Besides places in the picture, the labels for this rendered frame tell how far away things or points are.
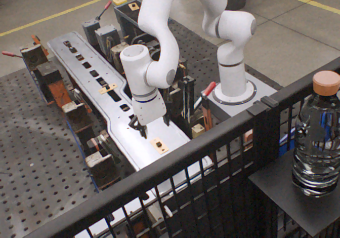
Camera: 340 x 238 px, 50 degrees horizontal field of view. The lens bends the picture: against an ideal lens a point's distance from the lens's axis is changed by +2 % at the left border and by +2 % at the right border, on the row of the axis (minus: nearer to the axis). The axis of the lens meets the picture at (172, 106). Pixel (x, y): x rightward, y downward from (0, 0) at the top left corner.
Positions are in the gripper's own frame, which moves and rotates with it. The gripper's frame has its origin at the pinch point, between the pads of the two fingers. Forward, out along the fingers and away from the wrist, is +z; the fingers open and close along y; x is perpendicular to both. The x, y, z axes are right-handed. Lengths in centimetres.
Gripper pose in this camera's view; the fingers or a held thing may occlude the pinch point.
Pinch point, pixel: (155, 128)
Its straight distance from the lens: 124.3
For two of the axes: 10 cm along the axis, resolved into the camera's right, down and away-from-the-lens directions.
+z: 1.7, 7.5, 6.4
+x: 5.2, 4.8, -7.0
